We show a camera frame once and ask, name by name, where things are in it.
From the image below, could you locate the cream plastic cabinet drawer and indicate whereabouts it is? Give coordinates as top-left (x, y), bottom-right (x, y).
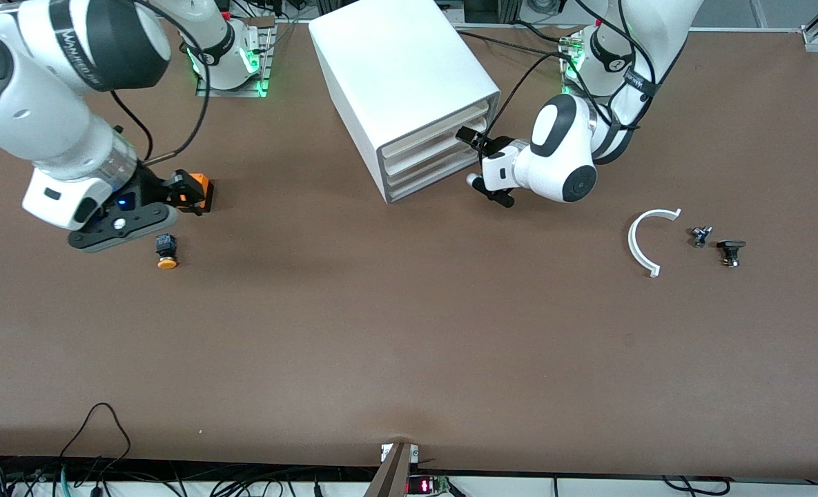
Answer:
top-left (383, 123), bottom-right (485, 184)
top-left (387, 148), bottom-right (482, 202)
top-left (380, 100), bottom-right (500, 166)

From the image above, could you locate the yellow mushroom push button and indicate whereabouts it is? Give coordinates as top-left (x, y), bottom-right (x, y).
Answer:
top-left (155, 233), bottom-right (180, 271)

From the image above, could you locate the white drawer cabinet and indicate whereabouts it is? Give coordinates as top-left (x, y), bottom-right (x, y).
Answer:
top-left (309, 0), bottom-right (503, 205)

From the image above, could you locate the black flat-cap push button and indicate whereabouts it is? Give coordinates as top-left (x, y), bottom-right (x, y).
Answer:
top-left (716, 240), bottom-right (747, 269)

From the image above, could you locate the white semicircular plastic clamp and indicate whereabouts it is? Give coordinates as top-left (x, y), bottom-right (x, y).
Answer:
top-left (627, 208), bottom-right (683, 279)

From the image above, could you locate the small red display device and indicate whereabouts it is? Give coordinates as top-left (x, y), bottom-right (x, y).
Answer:
top-left (405, 475), bottom-right (451, 496)

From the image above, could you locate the orange button enclosure box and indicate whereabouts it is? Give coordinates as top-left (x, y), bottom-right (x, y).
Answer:
top-left (186, 175), bottom-right (215, 213)

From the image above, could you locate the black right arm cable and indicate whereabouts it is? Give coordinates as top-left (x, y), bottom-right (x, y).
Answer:
top-left (108, 0), bottom-right (213, 166)

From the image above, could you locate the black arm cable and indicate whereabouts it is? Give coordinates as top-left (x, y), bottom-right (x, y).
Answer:
top-left (478, 0), bottom-right (658, 163)
top-left (108, 0), bottom-right (213, 166)

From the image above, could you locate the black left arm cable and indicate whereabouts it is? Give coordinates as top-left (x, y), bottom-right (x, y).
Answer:
top-left (478, 0), bottom-right (658, 163)

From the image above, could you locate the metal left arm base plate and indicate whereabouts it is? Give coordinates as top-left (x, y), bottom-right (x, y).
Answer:
top-left (559, 31), bottom-right (635, 108)

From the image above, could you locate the black cable on table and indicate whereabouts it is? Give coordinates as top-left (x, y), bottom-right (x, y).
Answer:
top-left (454, 29), bottom-right (575, 61)

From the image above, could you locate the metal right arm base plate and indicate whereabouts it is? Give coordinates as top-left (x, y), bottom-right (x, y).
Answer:
top-left (195, 17), bottom-right (275, 98)

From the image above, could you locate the looped black cable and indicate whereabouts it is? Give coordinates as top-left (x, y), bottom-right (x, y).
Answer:
top-left (59, 402), bottom-right (132, 477)

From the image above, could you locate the black cable bundle under table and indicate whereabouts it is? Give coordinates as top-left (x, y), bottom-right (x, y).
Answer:
top-left (0, 452), bottom-right (354, 497)

